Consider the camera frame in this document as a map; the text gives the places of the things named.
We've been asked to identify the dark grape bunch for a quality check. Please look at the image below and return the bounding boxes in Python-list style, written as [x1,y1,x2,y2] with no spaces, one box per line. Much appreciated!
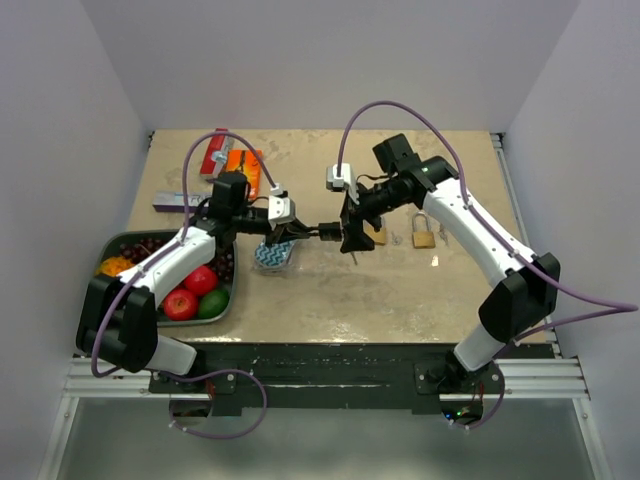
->
[119,237,236,283]

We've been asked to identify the red apple front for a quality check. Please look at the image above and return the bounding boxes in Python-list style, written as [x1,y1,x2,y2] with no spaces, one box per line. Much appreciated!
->
[162,289,199,322]

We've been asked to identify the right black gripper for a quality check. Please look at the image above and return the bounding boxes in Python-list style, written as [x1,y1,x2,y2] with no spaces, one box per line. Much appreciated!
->
[340,176,410,254]

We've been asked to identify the aluminium rail frame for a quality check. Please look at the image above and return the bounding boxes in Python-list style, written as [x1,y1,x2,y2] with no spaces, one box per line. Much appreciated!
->
[37,130,614,480]

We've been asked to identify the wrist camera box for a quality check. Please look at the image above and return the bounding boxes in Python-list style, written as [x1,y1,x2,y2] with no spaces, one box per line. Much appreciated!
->
[268,183,296,229]
[325,163,359,204]

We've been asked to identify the orange flower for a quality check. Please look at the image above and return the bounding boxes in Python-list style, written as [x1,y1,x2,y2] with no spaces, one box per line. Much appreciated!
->
[95,256,135,277]

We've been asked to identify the silver keys beside large padlock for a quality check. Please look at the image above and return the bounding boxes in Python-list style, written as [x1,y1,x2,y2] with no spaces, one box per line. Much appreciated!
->
[391,232,403,246]

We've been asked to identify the brass padlock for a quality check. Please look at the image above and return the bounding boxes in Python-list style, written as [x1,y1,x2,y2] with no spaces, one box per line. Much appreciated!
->
[412,210,436,249]
[364,224,388,246]

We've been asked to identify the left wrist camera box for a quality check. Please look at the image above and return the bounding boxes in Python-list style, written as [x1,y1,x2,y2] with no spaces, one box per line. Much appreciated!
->
[268,183,296,229]

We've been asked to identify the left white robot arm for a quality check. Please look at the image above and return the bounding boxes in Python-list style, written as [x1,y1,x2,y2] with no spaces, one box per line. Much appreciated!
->
[76,172,318,392]

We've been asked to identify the orange razor package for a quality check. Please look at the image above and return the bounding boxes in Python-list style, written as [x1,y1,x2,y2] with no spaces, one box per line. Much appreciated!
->
[225,149,262,200]

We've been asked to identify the astronaut keychain with keys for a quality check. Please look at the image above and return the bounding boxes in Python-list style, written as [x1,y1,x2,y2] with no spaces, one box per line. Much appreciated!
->
[438,224,449,246]

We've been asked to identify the blue zigzag sponge pack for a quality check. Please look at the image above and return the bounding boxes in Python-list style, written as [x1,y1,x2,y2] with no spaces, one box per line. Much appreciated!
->
[253,240,297,274]

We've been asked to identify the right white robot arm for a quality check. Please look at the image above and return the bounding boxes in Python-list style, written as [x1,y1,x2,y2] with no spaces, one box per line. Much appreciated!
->
[326,134,560,393]

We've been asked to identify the purple white toothpaste box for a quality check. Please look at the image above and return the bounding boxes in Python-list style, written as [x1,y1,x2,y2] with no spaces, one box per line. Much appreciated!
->
[151,191,210,213]

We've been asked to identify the red apple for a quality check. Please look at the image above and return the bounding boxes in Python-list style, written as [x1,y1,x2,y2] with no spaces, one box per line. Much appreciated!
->
[183,265,219,297]
[162,289,199,322]

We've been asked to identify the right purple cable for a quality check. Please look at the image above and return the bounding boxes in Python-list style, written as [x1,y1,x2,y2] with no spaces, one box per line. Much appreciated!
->
[337,101,640,430]

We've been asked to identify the grey fruit tray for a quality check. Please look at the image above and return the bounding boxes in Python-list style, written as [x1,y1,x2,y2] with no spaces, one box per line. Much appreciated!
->
[98,229,238,327]

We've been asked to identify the green avocado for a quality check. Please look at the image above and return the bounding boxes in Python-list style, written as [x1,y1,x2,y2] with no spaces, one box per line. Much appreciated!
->
[197,289,230,319]

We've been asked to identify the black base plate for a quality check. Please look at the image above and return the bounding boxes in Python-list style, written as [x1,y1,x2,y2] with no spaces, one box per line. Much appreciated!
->
[145,342,509,416]

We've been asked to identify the red apple back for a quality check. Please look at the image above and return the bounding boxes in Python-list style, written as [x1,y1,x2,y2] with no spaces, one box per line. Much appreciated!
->
[183,265,219,297]

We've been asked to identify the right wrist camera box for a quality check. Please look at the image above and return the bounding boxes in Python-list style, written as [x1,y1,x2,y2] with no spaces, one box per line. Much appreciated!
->
[325,163,359,204]

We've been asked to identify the red box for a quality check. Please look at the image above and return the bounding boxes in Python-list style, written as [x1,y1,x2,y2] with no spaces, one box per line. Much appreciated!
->
[199,128,234,183]

